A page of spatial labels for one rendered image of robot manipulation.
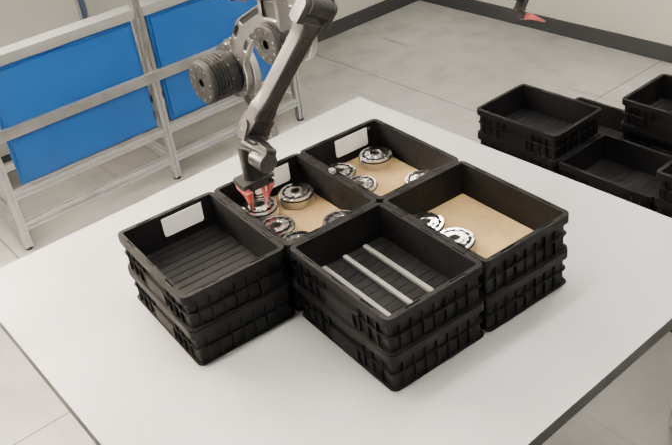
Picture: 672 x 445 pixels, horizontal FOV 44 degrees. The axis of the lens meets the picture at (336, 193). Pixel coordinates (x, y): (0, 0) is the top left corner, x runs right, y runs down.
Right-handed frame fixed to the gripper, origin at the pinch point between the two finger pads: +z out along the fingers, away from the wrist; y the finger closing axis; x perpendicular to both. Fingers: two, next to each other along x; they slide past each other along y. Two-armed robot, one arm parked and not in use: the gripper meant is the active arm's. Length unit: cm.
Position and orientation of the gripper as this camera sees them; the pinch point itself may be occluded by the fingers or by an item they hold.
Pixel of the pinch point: (258, 202)
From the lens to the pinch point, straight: 241.6
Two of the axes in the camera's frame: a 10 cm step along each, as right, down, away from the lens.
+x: -5.9, -4.0, 7.1
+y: 8.0, -4.1, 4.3
